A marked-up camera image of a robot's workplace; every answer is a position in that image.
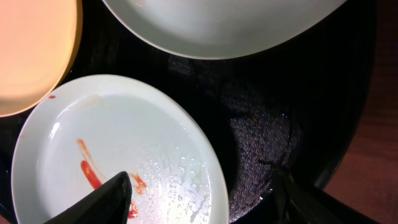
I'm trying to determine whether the pale blue plate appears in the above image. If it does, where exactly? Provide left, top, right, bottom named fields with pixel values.
left=103, top=0, right=345, bottom=60
left=11, top=75, right=229, bottom=223

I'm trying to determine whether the yellow plate with sauce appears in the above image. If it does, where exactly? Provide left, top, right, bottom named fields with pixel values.
left=1, top=0, right=83, bottom=117

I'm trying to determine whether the black round tray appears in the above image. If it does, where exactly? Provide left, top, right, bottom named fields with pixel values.
left=1, top=1, right=376, bottom=223

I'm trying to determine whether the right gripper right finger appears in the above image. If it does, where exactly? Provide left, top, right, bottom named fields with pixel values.
left=259, top=160, right=377, bottom=224

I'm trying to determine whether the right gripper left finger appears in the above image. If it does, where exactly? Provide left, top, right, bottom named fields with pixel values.
left=45, top=171, right=132, bottom=224

